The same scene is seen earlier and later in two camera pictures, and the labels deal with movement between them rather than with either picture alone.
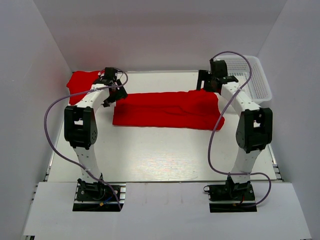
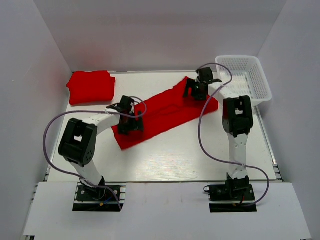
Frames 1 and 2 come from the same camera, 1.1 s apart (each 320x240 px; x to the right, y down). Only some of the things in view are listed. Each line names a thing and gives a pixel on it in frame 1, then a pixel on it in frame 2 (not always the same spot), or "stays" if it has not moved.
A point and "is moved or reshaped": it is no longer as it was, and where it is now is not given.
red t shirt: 197,110 is moved or reshaped
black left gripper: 117,94 -> 130,125
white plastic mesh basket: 258,88 stays
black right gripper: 205,81 -> 195,88
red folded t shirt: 79,82 stays
